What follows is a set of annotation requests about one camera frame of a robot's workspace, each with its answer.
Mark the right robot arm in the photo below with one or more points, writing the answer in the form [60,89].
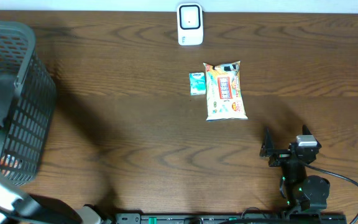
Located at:
[305,194]

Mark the white barcode scanner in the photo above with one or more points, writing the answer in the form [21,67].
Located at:
[190,24]

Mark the small teal tissue pack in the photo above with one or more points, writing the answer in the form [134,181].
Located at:
[197,83]

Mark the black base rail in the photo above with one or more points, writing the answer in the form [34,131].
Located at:
[249,217]

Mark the grey plastic mesh basket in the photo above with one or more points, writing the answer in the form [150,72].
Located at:
[27,102]

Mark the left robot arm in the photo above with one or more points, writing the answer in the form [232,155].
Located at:
[17,206]

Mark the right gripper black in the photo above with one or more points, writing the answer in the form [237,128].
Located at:
[266,147]

